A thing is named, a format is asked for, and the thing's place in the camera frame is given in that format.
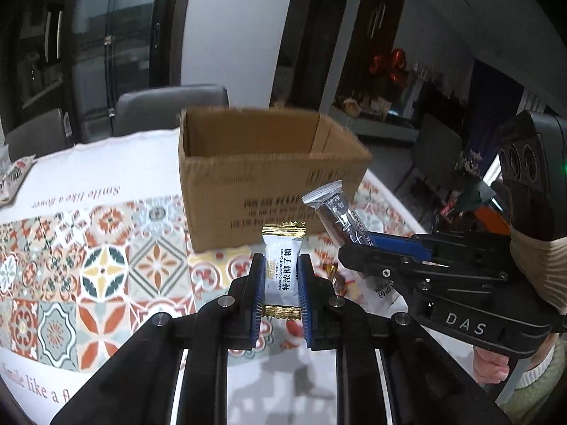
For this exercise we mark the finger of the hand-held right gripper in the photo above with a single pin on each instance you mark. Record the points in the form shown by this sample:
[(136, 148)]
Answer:
[(401, 245), (376, 265)]

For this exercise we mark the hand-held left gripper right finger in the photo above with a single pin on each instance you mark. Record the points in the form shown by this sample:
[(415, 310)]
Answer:
[(305, 296)]

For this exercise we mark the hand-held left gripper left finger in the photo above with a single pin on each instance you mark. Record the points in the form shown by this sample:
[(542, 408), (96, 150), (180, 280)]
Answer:
[(258, 294)]

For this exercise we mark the white candy gold ends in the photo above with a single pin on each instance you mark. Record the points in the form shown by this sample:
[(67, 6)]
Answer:
[(283, 270)]

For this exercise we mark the black snack bar packet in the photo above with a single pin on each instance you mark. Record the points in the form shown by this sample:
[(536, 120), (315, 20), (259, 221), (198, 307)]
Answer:
[(341, 221)]

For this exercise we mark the brown cardboard box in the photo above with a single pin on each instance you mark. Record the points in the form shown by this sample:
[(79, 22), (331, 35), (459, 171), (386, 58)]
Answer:
[(248, 186)]

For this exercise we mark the person's right forearm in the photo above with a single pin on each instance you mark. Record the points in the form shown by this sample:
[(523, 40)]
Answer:
[(538, 389)]

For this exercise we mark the person's right hand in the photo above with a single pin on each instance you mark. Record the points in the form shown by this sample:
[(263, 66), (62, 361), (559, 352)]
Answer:
[(489, 367)]

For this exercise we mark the clear wrapped cookie packet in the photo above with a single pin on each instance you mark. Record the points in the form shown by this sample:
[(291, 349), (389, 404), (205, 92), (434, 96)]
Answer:
[(381, 294)]

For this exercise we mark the dark chair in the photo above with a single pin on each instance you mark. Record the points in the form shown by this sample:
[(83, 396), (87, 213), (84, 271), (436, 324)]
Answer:
[(436, 150)]

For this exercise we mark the white low cabinet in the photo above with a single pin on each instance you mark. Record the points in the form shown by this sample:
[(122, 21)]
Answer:
[(381, 129)]

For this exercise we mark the red foil balloon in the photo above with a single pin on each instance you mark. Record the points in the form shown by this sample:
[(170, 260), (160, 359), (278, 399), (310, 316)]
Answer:
[(390, 66)]

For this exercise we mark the patterned white tablecloth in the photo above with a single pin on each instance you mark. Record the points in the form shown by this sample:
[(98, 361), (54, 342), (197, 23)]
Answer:
[(110, 168)]

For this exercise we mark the grey dining chair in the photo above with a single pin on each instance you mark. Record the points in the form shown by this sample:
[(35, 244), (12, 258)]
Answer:
[(37, 138), (170, 107)]

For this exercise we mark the dark interior door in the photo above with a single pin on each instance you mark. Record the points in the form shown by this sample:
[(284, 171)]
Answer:
[(316, 40)]

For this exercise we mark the snack packets at table edge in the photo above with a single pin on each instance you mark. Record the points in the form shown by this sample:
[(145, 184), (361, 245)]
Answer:
[(13, 177)]

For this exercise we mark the dark framed glass door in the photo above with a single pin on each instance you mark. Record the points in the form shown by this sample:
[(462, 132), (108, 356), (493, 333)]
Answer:
[(110, 31)]

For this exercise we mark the dark wall panel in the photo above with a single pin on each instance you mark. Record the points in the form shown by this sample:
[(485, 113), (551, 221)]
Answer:
[(376, 53)]

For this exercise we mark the white looped wall ornament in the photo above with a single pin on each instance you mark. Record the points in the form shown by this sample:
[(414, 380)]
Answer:
[(376, 18)]

